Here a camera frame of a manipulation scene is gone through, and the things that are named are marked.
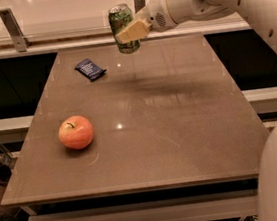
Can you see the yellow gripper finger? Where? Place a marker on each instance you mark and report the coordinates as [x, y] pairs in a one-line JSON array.
[[136, 30]]

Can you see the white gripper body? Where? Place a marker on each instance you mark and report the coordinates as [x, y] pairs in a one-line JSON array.
[[155, 17]]

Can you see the green soda can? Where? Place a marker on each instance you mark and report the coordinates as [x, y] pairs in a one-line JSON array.
[[120, 16]]

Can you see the dark blue rxbar wrapper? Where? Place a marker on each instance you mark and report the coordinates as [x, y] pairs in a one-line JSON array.
[[89, 69]]

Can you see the red apple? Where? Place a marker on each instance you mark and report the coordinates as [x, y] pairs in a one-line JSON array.
[[76, 132]]

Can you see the black round stool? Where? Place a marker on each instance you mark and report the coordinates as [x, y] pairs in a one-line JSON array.
[[5, 174]]

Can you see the middle metal railing bracket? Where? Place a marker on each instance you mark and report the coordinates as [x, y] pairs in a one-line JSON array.
[[139, 4]]

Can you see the metal railing bracket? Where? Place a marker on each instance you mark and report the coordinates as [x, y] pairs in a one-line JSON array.
[[19, 40], [139, 4]]

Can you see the left metal railing bracket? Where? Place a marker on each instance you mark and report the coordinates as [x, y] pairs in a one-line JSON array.
[[19, 40]]

